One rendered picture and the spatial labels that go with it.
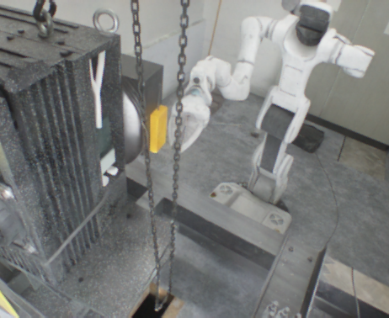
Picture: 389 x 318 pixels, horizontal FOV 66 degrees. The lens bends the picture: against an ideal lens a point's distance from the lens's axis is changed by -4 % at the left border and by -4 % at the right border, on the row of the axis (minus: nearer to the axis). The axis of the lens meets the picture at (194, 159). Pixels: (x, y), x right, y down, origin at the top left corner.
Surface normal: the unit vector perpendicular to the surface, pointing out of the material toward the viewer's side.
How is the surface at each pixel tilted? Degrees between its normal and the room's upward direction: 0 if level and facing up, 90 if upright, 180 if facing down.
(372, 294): 0
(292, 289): 0
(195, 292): 0
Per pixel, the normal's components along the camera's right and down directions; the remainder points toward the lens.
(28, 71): 0.91, 0.34
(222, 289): 0.11, -0.73
